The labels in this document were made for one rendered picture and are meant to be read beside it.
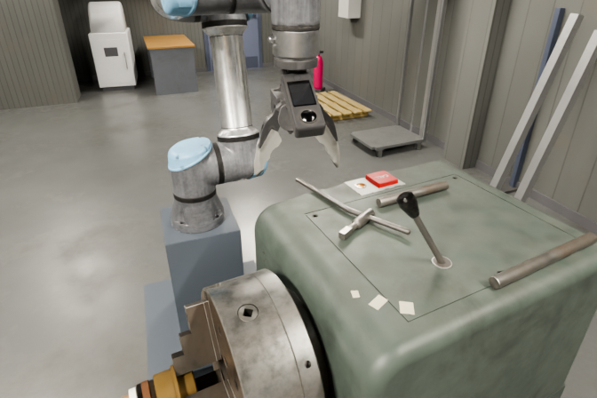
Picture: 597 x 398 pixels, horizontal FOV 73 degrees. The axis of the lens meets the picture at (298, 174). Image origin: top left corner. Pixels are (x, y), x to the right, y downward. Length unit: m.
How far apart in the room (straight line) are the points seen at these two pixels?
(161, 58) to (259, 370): 6.32
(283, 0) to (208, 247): 0.72
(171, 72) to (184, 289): 5.82
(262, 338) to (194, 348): 0.15
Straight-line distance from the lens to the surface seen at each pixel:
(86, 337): 2.57
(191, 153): 1.05
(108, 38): 7.31
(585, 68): 3.26
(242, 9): 0.72
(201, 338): 0.79
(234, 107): 1.08
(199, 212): 1.12
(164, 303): 1.47
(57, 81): 6.94
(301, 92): 0.63
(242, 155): 1.09
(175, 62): 6.83
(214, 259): 1.17
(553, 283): 0.85
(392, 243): 0.82
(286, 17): 0.63
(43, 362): 2.55
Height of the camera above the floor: 1.73
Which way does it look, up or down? 26 degrees down
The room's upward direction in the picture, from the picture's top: straight up
